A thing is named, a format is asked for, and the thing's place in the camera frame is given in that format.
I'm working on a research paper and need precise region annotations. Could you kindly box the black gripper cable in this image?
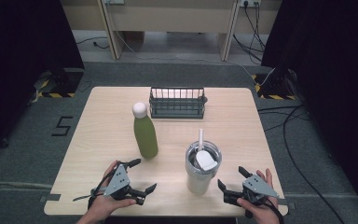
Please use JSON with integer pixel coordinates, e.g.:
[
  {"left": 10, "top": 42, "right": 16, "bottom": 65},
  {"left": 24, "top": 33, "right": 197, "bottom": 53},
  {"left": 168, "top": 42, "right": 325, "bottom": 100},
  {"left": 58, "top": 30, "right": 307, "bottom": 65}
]
[
  {"left": 265, "top": 199, "right": 285, "bottom": 224},
  {"left": 87, "top": 161, "right": 129, "bottom": 210}
]

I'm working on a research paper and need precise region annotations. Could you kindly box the short black floor cable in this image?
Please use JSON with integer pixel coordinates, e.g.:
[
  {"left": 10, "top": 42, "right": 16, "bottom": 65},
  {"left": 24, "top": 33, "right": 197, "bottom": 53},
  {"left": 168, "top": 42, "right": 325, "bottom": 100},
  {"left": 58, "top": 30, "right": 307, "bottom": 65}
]
[{"left": 75, "top": 35, "right": 110, "bottom": 50}]

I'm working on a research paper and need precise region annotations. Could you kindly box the person's left hand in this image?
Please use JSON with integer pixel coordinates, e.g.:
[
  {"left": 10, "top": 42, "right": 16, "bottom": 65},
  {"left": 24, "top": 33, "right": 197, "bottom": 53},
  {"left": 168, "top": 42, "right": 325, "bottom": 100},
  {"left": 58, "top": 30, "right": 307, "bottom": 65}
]
[{"left": 83, "top": 160, "right": 138, "bottom": 222}]

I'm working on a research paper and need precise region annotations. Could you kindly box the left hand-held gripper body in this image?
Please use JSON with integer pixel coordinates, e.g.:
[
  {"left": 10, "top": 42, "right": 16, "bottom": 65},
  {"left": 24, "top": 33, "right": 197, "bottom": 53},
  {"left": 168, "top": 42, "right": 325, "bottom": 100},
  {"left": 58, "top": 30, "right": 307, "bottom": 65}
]
[{"left": 103, "top": 161, "right": 147, "bottom": 206}]

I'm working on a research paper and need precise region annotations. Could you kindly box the green bottle with white cap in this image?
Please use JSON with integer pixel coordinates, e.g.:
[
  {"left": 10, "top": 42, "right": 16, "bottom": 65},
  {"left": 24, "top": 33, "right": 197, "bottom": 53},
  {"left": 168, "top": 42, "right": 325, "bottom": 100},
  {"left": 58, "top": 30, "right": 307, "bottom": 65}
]
[{"left": 131, "top": 102, "right": 159, "bottom": 160}]

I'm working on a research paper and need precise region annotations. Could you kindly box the stand base with hazard tape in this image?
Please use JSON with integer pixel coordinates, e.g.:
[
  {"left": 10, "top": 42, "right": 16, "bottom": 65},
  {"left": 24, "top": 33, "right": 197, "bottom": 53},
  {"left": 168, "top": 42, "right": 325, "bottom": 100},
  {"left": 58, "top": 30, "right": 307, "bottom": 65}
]
[
  {"left": 251, "top": 68, "right": 297, "bottom": 101},
  {"left": 32, "top": 67, "right": 86, "bottom": 99}
]

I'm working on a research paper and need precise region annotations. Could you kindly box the person's right hand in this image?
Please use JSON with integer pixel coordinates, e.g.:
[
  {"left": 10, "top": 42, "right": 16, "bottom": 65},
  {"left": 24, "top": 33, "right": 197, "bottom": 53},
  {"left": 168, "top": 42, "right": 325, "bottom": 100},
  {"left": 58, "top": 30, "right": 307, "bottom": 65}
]
[{"left": 236, "top": 167, "right": 282, "bottom": 224}]

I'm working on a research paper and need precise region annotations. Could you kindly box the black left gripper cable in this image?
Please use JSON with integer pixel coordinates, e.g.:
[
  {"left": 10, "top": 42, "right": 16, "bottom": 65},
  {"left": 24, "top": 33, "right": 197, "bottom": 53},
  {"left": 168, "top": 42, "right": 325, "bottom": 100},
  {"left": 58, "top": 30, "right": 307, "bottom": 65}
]
[{"left": 87, "top": 161, "right": 129, "bottom": 210}]

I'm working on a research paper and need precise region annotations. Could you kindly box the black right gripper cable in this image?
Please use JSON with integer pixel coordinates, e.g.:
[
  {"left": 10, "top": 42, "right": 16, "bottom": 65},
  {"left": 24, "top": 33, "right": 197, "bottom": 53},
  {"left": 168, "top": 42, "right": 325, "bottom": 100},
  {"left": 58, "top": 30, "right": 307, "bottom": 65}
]
[{"left": 265, "top": 199, "right": 285, "bottom": 224}]

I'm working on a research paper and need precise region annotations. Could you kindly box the long black floor cable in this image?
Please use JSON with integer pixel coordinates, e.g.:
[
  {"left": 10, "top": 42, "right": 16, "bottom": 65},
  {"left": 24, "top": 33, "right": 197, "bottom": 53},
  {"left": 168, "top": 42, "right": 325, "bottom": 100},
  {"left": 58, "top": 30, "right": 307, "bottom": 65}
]
[{"left": 256, "top": 104, "right": 347, "bottom": 224}]

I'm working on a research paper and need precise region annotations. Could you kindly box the grey tape strip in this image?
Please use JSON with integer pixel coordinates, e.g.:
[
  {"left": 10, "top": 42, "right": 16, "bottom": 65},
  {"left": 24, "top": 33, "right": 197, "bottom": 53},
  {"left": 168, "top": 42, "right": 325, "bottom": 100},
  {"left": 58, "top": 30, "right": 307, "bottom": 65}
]
[
  {"left": 39, "top": 193, "right": 62, "bottom": 203},
  {"left": 276, "top": 198, "right": 296, "bottom": 210}
]

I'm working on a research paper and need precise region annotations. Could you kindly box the beige desk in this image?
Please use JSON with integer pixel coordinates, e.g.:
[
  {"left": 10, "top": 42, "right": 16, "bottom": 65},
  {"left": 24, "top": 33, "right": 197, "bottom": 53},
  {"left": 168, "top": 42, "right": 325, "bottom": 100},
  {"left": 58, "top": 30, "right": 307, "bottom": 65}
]
[{"left": 59, "top": 0, "right": 283, "bottom": 62}]

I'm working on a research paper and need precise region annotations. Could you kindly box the bundle of black power cables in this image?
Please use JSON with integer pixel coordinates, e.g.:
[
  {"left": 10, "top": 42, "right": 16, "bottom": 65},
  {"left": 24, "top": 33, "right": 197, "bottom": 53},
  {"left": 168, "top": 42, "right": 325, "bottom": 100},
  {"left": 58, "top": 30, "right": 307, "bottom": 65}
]
[{"left": 232, "top": 1, "right": 267, "bottom": 64}]

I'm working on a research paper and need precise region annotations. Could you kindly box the dark wire rack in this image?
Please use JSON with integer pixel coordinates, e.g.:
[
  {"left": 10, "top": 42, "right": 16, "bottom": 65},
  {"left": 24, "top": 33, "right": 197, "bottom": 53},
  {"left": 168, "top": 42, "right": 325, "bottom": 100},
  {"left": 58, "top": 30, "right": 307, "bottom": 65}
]
[{"left": 148, "top": 87, "right": 209, "bottom": 119}]

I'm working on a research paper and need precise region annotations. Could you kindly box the grey strap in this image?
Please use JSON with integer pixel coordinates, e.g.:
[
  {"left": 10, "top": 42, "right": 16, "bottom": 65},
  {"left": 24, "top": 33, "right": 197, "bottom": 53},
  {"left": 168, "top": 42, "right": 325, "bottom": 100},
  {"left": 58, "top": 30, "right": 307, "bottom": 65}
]
[{"left": 72, "top": 193, "right": 98, "bottom": 203}]

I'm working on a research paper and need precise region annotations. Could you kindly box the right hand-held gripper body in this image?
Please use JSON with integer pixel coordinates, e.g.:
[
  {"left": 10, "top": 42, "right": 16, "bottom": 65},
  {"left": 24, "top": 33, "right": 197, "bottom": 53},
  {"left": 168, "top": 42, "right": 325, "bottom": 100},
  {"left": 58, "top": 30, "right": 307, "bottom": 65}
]
[{"left": 223, "top": 174, "right": 280, "bottom": 207}]

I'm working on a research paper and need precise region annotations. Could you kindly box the dark curtain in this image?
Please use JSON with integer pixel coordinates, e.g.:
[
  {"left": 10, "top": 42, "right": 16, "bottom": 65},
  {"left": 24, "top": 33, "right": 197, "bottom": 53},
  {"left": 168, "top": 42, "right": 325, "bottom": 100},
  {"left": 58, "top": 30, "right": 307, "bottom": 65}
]
[
  {"left": 260, "top": 0, "right": 358, "bottom": 216},
  {"left": 0, "top": 0, "right": 86, "bottom": 158}
]

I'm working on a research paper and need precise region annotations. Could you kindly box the white tumbler with straw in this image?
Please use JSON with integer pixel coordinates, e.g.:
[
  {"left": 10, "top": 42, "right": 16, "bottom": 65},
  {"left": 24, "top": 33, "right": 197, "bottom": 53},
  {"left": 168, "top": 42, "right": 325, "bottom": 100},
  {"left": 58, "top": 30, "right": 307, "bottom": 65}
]
[{"left": 185, "top": 128, "right": 223, "bottom": 196}]

